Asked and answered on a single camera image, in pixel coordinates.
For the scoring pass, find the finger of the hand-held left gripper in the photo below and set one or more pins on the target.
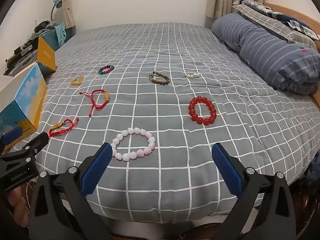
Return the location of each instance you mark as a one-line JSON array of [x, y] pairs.
[[37, 141], [13, 133]]

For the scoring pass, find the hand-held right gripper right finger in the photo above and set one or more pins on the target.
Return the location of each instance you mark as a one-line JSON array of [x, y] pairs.
[[227, 172]]

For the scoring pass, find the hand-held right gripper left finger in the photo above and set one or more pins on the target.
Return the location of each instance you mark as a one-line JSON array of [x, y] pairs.
[[97, 170]]

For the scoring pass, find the blue and yellow cardboard box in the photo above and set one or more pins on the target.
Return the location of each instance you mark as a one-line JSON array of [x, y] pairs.
[[27, 100]]

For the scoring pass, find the person's left hand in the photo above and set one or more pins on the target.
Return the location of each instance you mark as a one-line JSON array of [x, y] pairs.
[[16, 205]]

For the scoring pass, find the silver cassette radio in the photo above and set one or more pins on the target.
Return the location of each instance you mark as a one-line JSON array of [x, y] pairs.
[[20, 63]]

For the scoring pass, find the black electronic device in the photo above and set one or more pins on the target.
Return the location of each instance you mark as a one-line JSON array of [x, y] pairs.
[[27, 46]]

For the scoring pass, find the teal ribbed suitcase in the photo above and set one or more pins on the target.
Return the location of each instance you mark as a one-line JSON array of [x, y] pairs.
[[51, 40]]

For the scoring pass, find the teal cloth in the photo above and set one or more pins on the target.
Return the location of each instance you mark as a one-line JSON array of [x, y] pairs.
[[60, 32]]

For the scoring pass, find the dark grey cloth bundle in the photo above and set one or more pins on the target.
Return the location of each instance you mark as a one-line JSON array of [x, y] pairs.
[[42, 25]]

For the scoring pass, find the dark blue box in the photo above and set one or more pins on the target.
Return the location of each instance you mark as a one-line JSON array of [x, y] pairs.
[[70, 32]]

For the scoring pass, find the blue striped pillow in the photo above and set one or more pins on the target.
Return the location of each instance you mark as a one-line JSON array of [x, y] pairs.
[[262, 47]]

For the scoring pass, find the grey checked bedsheet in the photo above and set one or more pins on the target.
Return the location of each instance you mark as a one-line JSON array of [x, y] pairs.
[[150, 42]]

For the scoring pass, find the teal desk lamp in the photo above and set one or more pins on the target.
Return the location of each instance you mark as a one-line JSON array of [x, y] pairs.
[[58, 3]]

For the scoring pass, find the grey checked pillow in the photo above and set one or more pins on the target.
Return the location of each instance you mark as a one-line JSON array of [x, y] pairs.
[[270, 22]]

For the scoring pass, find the patchwork print pillow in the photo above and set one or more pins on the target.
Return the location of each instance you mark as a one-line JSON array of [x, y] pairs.
[[297, 23]]

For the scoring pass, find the wooden headboard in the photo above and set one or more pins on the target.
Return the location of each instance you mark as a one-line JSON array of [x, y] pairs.
[[287, 11]]

